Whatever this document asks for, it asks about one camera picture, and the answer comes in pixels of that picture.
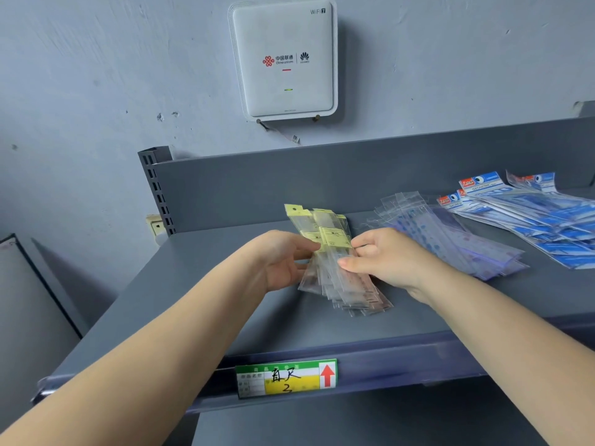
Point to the person's right hand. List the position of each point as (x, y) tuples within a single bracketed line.
[(400, 264)]

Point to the person's left hand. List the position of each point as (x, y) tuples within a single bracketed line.
[(279, 260)]

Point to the yellow-label ruler packets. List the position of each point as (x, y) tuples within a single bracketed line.
[(332, 236)]

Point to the clear purple ruler packets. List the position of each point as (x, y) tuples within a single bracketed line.
[(455, 246)]

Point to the pile of blue set-square packets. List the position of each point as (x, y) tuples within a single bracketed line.
[(530, 213)]

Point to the person's left forearm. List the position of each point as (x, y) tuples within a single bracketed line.
[(139, 362)]

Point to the person's right forearm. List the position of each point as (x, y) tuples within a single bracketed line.
[(511, 348)]

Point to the grey shelf back panel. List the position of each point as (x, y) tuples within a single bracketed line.
[(372, 176)]

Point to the green yellow shelf price label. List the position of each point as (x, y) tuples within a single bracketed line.
[(283, 380)]

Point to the grey leaning board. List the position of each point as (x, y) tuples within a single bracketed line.
[(23, 329)]

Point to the pale wall socket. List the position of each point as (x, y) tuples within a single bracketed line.
[(155, 226)]

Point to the grey slotted shelf post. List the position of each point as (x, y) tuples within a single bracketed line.
[(158, 190), (585, 109)]

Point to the white wall router box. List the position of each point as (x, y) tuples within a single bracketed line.
[(283, 32)]

